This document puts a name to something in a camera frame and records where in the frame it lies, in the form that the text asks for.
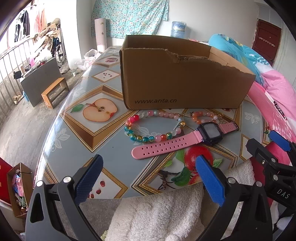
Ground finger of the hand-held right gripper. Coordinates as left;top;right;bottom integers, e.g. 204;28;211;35
269;130;296;166
245;138;296;186

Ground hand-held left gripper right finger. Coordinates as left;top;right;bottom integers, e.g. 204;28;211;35
195;155;278;241

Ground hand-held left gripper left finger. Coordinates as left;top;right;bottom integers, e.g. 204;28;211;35
24;154;104;241

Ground pink strap wristwatch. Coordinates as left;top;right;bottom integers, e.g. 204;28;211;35
131;122;238;160

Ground multicoloured glass bead bracelet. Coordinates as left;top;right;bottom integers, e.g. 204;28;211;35
124;110;186;142

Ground orange pink bead bracelet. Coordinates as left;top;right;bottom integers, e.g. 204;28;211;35
191;111;223;124

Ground brown cardboard box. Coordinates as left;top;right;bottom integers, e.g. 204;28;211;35
119;35;256;110

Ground grey cloth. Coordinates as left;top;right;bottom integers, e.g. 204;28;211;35
79;197;122;241

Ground pink floral blanket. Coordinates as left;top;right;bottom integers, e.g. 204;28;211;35
245;67;296;167

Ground white fleece cloth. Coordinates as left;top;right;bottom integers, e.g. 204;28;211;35
101;160;255;241

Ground open floor cardboard box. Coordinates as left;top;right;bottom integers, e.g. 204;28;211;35
6;162;34;218

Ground red board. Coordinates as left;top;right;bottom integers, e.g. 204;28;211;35
0;157;14;205

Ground dark red door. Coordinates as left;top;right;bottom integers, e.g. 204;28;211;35
251;19;282;69

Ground wooden stool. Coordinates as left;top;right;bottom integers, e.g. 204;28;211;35
41;77;70;109

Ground metal hook rack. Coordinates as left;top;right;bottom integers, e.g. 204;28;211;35
258;37;276;47

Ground teal patterned blanket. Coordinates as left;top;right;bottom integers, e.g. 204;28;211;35
208;33;275;85

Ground grey cabinet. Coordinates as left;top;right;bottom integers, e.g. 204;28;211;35
20;57;63;107

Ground white plastic bags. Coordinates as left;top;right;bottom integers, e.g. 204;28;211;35
75;49;102;70

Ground wheelchair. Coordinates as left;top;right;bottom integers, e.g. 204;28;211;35
50;37;70;67

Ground metal railing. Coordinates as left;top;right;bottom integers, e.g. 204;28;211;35
0;37;37;121

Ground blue water jug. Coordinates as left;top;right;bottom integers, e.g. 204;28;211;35
171;21;187;39

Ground pile of clothes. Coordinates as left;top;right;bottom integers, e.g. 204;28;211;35
35;18;62;54

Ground hanging pink garment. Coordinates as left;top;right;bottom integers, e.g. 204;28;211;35
35;5;48;32

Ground hanging dark jacket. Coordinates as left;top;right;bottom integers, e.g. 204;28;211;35
14;10;30;42

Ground floral wall curtain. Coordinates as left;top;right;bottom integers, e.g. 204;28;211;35
91;0;169;38

